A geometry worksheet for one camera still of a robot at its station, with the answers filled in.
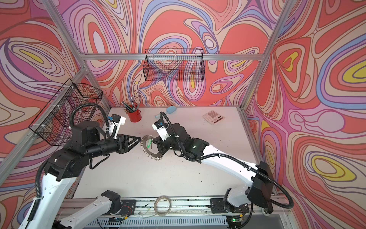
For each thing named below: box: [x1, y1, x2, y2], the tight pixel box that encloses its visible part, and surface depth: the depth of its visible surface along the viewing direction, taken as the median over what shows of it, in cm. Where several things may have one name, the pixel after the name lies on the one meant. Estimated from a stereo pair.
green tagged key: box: [147, 138, 153, 150], surface depth 69 cm
